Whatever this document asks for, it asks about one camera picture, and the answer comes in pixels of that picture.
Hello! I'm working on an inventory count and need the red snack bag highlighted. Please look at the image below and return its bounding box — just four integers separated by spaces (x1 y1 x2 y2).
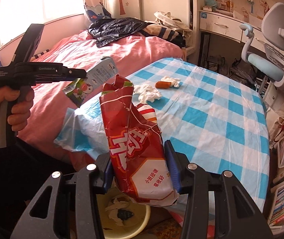
100 74 178 207

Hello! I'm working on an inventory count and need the crushed milk carton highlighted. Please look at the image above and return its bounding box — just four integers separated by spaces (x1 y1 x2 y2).
63 56 118 107

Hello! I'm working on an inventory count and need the white tissue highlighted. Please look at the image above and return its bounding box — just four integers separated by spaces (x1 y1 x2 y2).
134 84 162 104
161 76 181 88

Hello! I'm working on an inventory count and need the yellow trash bin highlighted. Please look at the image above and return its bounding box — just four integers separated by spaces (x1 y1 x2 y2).
97 187 150 238

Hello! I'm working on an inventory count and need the person left hand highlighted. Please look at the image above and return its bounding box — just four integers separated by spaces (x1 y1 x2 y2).
0 86 34 132

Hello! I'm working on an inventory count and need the pink bed quilt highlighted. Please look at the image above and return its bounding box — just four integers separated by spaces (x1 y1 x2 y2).
18 31 185 170

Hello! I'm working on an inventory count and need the blue checkered plastic tablecloth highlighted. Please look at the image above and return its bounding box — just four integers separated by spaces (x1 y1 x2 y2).
53 57 271 213

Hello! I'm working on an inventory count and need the dark blue jacket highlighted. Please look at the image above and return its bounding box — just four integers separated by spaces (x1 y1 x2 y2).
88 17 150 48

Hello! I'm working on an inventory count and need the white paper tote bag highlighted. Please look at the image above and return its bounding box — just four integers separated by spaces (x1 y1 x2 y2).
264 82 284 148

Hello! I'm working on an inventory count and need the striped beige clothing pile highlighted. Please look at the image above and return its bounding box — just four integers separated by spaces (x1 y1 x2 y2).
139 11 193 48

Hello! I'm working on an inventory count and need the grey blue office chair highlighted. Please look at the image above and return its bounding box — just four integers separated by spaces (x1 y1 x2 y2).
240 2 284 92

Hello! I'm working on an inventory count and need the white desk with drawers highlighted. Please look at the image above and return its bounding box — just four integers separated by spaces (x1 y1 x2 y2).
199 10 269 52

